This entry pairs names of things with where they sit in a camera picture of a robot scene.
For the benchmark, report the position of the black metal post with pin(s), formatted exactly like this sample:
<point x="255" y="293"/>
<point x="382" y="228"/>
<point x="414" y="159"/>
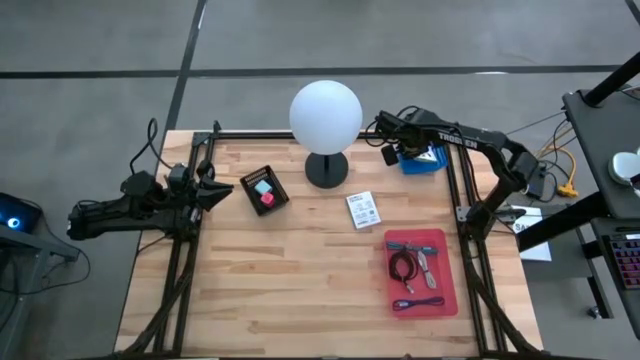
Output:
<point x="610" y="82"/>

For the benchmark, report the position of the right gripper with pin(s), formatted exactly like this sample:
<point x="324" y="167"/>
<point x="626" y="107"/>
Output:
<point x="412" y="132"/>

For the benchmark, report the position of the pink small case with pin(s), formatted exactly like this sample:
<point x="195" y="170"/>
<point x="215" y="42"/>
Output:
<point x="267" y="200"/>

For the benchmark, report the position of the black computer with blue light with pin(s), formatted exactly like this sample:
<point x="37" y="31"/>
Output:
<point x="20" y="215"/>

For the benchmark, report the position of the black curved bracket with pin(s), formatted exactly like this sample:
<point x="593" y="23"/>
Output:
<point x="216" y="127"/>

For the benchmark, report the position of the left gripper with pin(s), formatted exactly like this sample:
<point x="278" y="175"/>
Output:
<point x="182" y="192"/>

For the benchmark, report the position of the mint green small case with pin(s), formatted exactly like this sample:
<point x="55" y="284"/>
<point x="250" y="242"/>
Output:
<point x="263" y="187"/>

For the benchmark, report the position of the white box with QR codes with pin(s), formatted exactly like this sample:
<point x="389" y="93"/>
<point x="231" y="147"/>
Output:
<point x="362" y="210"/>

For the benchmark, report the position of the black metal beam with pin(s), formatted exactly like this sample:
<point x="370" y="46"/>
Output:
<point x="560" y="220"/>

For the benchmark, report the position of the black desk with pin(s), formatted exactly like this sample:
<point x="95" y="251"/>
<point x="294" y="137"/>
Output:
<point x="600" y="130"/>

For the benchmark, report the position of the black aluminium table frame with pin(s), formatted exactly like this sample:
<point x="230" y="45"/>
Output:
<point x="240" y="135"/>

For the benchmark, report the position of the keyboard with pink lights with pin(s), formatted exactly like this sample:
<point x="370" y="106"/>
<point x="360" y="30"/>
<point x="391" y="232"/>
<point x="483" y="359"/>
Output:
<point x="627" y="260"/>

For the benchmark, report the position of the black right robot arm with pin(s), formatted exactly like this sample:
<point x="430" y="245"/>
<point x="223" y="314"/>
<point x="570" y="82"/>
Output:
<point x="465" y="140"/>

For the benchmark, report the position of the pink plastic bin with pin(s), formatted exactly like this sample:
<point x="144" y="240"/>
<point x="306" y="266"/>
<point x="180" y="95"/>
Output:
<point x="447" y="300"/>

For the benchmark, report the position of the white paper sheet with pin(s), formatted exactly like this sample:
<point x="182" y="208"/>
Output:
<point x="537" y="250"/>

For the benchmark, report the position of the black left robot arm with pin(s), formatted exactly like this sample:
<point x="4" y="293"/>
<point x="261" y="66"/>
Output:
<point x="115" y="220"/>

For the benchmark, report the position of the blue plastic basket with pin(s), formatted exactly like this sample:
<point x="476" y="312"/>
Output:
<point x="417" y="167"/>

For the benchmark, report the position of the grey metal stand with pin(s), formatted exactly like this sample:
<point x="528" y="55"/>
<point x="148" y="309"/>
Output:
<point x="35" y="245"/>

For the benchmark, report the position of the white globe table lamp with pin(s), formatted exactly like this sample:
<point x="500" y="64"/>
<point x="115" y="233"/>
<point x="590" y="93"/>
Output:
<point x="326" y="117"/>

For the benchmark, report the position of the white rounded device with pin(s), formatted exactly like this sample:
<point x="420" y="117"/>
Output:
<point x="624" y="167"/>

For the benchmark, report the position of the black plastic basket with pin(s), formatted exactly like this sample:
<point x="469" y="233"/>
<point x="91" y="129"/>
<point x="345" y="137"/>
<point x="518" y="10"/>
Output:
<point x="277" y="197"/>

